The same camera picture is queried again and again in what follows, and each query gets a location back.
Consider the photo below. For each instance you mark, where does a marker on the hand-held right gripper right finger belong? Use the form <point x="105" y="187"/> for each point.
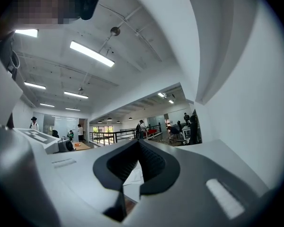
<point x="198" y="174"/>

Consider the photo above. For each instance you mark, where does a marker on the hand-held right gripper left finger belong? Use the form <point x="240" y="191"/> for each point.
<point x="80" y="174"/>

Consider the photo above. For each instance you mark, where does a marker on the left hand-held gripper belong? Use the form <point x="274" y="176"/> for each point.
<point x="38" y="136"/>

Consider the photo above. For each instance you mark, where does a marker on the white paper sheet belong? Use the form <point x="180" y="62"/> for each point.
<point x="132" y="177"/>

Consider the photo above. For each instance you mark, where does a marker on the wooden table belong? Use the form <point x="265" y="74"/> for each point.
<point x="82" y="146"/>

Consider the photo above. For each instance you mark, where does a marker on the black metal railing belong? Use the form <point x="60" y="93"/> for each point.
<point x="118" y="133"/>

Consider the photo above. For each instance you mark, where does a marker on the person's grey shirt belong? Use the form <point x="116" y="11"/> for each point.
<point x="2" y="91"/>

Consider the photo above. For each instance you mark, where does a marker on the red furniture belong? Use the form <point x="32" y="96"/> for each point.
<point x="152" y="132"/>

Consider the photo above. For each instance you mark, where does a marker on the group of long ceiling lights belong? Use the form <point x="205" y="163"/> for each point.
<point x="92" y="54"/>

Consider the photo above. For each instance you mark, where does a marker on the round ceiling lamp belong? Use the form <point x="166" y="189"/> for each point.
<point x="115" y="31"/>

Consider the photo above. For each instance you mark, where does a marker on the person's head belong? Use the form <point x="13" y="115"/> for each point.
<point x="38" y="3"/>

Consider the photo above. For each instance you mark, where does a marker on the black head camera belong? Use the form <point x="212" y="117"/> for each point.
<point x="88" y="1"/>

